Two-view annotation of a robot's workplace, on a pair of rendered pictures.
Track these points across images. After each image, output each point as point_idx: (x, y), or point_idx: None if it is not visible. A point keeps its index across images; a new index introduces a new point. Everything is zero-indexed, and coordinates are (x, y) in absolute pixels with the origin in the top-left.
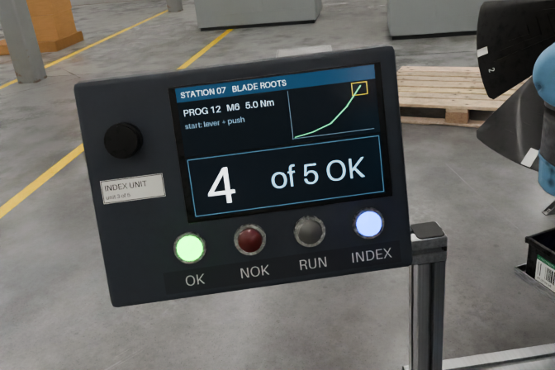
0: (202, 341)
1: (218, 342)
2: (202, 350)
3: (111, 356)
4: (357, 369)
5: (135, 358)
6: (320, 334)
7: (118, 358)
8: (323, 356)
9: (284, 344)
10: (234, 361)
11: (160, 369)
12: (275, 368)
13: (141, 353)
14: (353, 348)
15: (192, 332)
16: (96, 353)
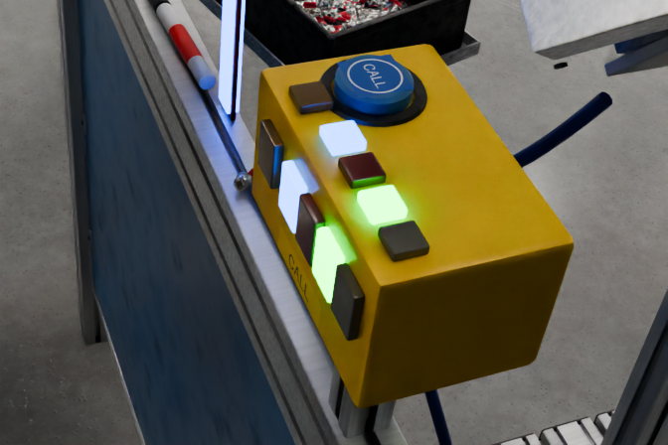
0: (572, 69)
1: (580, 86)
2: (553, 73)
3: None
4: (600, 262)
5: (504, 9)
6: (660, 208)
7: None
8: (610, 216)
9: (612, 164)
10: (548, 110)
11: (496, 38)
12: (555, 160)
13: (518, 12)
14: (648, 254)
15: (585, 54)
16: None
